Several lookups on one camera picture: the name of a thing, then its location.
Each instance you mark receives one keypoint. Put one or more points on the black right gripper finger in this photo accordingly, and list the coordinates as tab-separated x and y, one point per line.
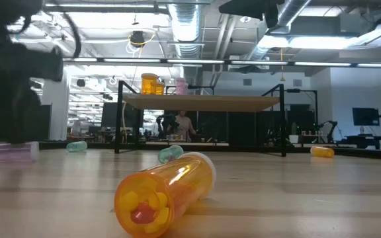
250	3
250	12

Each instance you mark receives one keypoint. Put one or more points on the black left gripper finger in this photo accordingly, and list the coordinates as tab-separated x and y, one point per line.
8	115

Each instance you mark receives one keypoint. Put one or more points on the green medicine bottle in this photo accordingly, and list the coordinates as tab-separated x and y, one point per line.
170	153
76	146

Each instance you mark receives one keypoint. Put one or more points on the wooden shelf with black legs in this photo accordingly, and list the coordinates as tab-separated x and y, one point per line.
203	103

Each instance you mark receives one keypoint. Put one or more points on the small orange medicine bottle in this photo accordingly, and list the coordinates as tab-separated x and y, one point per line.
322	151

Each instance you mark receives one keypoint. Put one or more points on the long orange medicine bottle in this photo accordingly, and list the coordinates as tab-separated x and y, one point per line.
165	193

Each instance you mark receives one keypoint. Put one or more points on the white square pillar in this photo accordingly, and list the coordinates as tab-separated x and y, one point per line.
58	109

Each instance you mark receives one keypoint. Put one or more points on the bright ceiling light panel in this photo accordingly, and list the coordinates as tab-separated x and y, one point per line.
322	42

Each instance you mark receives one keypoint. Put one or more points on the black office partition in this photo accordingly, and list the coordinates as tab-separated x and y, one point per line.
243	127

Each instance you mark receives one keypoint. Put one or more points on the person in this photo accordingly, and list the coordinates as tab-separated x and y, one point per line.
184	124

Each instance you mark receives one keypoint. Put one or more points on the black computer monitor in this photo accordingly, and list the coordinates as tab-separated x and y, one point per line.
365	116

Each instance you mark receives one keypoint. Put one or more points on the black desk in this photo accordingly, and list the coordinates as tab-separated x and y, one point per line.
372	139

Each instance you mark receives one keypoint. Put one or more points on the silver ribbed ventilation duct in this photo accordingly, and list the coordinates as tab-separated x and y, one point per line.
185	29

